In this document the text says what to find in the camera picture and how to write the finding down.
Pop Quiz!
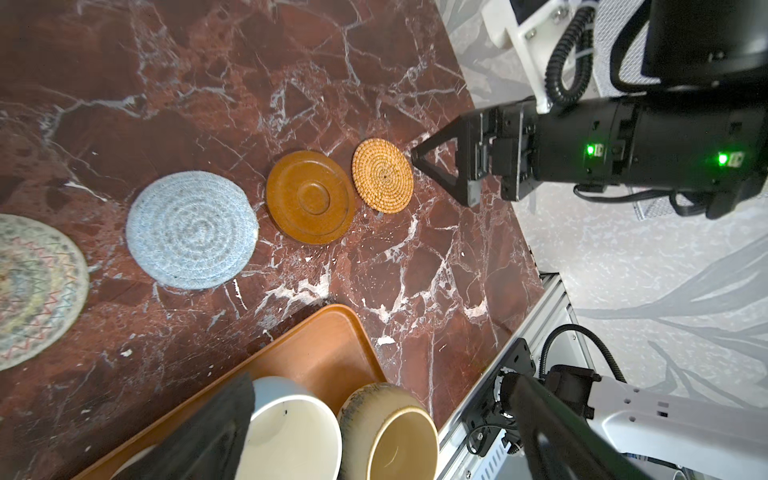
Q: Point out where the cream woven zigzag coaster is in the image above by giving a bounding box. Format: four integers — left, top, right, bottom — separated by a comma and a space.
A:
1, 214, 90, 370

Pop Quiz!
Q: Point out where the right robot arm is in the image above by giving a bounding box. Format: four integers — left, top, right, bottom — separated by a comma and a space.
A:
411, 1, 767, 479

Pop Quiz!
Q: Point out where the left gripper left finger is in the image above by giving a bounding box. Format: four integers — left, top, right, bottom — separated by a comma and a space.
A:
116, 374, 255, 479

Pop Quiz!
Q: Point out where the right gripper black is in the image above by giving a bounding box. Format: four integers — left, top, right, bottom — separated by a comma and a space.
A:
410, 98, 538, 207

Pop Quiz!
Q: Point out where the orange plastic tray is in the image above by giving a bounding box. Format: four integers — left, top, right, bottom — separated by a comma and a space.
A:
75, 304, 386, 479

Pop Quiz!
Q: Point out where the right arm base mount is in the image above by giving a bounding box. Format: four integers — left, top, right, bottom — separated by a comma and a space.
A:
460, 338, 536, 457

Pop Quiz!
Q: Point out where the blue grey woven coaster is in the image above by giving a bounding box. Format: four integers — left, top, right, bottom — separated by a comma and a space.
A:
126, 171, 259, 290

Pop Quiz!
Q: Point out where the beige mug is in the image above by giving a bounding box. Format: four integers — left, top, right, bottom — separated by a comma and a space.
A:
338, 383, 439, 480

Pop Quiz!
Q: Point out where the white and blue mug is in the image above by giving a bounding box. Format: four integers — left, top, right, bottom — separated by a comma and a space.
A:
236, 376, 342, 479

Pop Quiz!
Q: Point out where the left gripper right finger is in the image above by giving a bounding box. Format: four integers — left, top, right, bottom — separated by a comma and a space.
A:
506, 373, 648, 479

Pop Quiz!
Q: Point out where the brown wooden coaster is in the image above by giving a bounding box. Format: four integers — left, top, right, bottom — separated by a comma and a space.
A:
266, 150, 356, 245

